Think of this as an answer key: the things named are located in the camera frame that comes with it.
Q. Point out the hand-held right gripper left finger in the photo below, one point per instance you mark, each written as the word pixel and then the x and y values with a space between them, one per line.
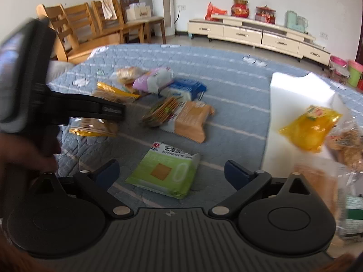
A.
pixel 109 174

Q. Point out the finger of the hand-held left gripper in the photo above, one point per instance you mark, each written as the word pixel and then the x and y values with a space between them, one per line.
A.
pixel 85 107

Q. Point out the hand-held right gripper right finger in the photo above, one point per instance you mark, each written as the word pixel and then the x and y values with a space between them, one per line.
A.
pixel 236 174

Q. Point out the yellow-edged cracker packet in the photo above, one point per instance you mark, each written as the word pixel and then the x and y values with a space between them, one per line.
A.
pixel 113 93
pixel 93 129

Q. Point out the light green cracker packet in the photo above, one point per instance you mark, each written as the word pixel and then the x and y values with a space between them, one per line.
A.
pixel 170 175

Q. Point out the purple and white snack packet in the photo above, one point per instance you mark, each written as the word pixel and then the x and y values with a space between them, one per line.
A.
pixel 147 80

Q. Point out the brown green-print biscuit packet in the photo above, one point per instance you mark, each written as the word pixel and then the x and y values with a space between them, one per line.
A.
pixel 160 112

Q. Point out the yellow snack packet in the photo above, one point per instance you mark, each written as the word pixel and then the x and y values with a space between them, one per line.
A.
pixel 306 131

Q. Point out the red cardboard box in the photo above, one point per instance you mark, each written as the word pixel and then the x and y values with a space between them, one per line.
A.
pixel 286 96

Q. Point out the brown printed clear pastry bag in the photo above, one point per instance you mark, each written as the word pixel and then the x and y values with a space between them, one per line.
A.
pixel 347 147

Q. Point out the person's left hand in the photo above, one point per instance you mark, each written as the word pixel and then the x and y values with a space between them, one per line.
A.
pixel 19 150

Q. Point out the light wooden chair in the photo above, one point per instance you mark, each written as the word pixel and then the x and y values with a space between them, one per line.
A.
pixel 78 17
pixel 97 14
pixel 93 46

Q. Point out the brown chair white seat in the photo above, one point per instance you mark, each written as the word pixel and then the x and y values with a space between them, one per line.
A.
pixel 41 10

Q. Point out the brown cracker packet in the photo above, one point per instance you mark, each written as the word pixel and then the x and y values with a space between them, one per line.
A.
pixel 190 121

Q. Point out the blue and white snack packet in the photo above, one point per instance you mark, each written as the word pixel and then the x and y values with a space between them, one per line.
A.
pixel 184 87

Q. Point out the beige towel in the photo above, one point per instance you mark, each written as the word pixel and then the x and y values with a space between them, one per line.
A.
pixel 107 8

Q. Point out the white box on chair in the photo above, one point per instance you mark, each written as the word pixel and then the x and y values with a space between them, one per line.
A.
pixel 139 12

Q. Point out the dark wooden cushioned chair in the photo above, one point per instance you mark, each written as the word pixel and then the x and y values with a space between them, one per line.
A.
pixel 127 1

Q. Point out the white standing air conditioner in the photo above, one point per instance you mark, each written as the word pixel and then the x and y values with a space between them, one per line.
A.
pixel 164 5

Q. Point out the cream TV cabinet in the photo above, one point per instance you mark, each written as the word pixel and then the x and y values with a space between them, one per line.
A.
pixel 241 35

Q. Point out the small wooden stool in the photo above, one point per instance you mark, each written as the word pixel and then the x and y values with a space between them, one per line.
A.
pixel 337 73

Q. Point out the small red bucket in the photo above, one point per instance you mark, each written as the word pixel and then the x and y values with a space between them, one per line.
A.
pixel 360 84

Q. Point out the green bucket pink rim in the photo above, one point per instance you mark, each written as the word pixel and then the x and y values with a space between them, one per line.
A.
pixel 356 75

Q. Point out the red plastic bag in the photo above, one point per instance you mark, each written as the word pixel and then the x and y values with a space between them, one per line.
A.
pixel 214 12

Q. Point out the red gift box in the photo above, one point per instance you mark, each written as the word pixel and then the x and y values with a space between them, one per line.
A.
pixel 265 15

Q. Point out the mint green jug appliance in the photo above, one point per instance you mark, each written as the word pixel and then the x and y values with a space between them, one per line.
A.
pixel 301 24

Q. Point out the red round jar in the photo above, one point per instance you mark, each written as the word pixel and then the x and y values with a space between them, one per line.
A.
pixel 240 10

